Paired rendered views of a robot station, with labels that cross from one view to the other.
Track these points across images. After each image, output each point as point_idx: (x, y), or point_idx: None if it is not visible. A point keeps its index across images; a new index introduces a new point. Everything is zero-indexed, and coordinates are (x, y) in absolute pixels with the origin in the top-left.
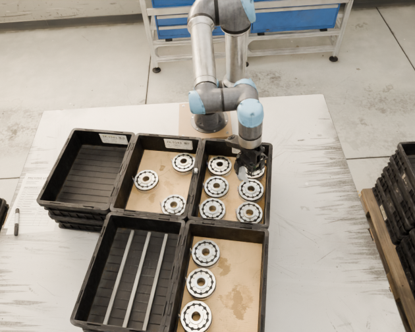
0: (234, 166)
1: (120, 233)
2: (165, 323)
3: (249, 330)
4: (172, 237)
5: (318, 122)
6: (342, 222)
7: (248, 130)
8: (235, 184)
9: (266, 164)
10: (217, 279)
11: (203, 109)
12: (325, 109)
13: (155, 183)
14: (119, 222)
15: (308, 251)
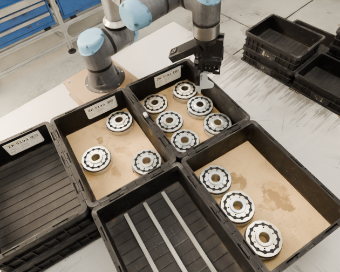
0: (196, 75)
1: (114, 226)
2: (258, 264)
3: (308, 212)
4: (169, 191)
5: (188, 40)
6: (270, 95)
7: (214, 9)
8: (180, 111)
9: (222, 56)
10: None
11: (149, 15)
12: (184, 29)
13: (108, 155)
14: (107, 215)
15: (269, 129)
